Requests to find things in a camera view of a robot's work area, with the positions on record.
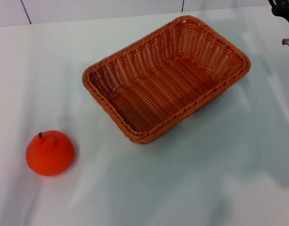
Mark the orange toy fruit with stem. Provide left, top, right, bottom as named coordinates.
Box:
left=25, top=130, right=76, bottom=176

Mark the orange woven wicker basket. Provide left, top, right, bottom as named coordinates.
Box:
left=82, top=15, right=251, bottom=145

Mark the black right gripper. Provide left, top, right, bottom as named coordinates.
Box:
left=268, top=0, right=289, bottom=51

